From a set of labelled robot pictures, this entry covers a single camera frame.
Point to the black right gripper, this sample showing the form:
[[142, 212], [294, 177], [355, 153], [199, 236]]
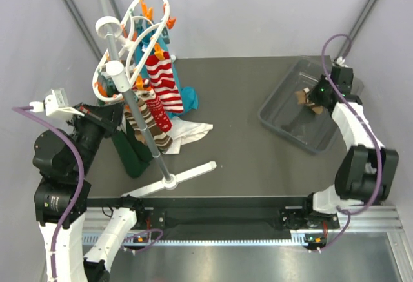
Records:
[[312, 95]]

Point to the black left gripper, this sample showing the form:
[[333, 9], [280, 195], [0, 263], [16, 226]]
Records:
[[108, 116]]

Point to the brown striped sock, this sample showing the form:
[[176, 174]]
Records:
[[162, 140], [302, 99]]

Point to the red white striped sock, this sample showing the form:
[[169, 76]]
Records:
[[162, 81]]

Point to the orange clothes peg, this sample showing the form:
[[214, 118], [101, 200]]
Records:
[[158, 52]]

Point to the teal blue cloth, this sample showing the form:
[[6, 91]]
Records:
[[188, 94]]

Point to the white round clip hanger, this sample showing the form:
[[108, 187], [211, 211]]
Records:
[[123, 37]]

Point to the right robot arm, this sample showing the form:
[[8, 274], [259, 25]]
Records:
[[367, 171]]

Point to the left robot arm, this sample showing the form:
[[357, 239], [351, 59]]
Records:
[[60, 200]]

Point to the dark green cloth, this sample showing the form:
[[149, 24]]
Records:
[[134, 155]]

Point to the clear plastic bin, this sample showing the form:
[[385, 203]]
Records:
[[282, 113]]

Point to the white cloth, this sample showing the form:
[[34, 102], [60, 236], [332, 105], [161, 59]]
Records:
[[185, 132]]

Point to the near grey stand pole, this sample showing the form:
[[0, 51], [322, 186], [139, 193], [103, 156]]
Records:
[[138, 107]]

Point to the near white stand foot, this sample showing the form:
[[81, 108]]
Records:
[[172, 183]]

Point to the teal green clothes peg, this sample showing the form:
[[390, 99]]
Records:
[[165, 36]]

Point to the orange peg on teal cloth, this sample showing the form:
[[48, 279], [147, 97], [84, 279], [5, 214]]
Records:
[[170, 22]]

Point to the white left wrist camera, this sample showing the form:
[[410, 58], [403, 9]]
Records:
[[56, 105]]

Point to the aluminium frame rail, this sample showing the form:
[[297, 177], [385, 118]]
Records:
[[252, 227]]

